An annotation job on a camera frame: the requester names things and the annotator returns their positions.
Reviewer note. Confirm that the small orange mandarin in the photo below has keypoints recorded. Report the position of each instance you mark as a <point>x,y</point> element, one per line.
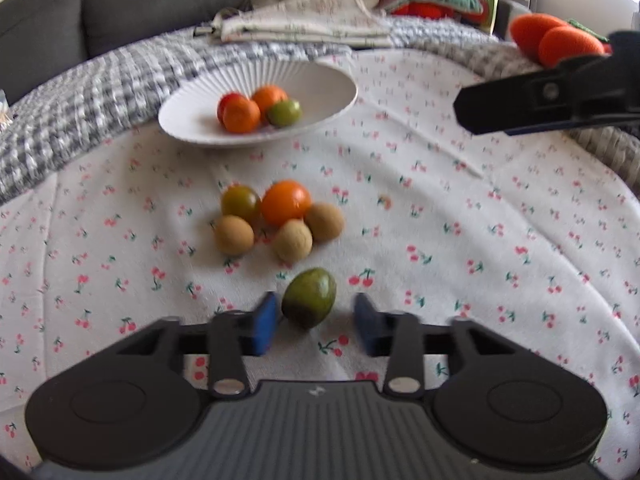
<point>269,98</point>
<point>241,115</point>

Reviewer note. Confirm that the cherry print white blanket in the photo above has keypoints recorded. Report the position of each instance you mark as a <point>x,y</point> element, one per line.
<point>475,240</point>

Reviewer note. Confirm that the orange knitted carrots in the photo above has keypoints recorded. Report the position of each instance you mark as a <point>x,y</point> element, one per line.
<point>570,46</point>

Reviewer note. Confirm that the large green oval fruit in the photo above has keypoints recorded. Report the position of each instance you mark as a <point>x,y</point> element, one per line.
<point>308,298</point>

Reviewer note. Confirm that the white ribbed bowl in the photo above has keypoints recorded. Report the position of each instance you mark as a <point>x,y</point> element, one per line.
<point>310,77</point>

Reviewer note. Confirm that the folded printed white cloth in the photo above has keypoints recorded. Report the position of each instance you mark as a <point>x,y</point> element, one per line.
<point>310,15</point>

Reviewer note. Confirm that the green and red tomato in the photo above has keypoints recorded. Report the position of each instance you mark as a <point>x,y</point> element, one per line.
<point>240,203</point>

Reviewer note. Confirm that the grey white checkered blanket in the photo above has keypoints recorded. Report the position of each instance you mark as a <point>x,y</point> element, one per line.
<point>85,95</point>

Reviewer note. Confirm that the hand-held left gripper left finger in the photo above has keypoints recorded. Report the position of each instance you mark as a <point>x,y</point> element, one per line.
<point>265,324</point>

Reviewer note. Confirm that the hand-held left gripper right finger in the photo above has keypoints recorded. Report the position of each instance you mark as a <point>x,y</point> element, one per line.
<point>367,326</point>

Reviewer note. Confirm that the grey sofa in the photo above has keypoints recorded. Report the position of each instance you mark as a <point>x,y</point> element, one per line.
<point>125,0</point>

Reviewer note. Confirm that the small green round fruit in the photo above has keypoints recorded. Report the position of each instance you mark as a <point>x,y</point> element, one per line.
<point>285,113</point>

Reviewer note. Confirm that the large orange mandarin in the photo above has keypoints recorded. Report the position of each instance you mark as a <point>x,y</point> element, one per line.
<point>286,203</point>

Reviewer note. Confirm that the brown longan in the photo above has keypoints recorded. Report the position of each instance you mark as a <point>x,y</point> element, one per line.
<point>293,241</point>
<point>325,221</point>
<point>234,235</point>

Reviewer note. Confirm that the red plush item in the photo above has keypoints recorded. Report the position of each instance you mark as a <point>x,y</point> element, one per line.
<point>420,10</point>

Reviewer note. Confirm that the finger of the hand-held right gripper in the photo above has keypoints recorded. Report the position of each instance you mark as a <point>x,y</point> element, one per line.
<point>550,92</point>

